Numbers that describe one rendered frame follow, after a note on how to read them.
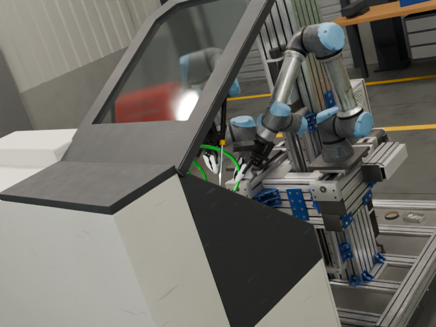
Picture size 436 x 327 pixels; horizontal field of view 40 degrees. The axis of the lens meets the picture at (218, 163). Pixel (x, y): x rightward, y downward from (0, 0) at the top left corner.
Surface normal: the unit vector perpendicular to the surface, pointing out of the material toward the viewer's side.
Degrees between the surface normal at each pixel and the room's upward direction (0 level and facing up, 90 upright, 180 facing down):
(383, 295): 0
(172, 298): 90
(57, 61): 90
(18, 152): 90
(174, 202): 90
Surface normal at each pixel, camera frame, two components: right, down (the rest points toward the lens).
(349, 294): -0.29, -0.90
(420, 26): -0.58, 0.43
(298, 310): 0.71, 0.02
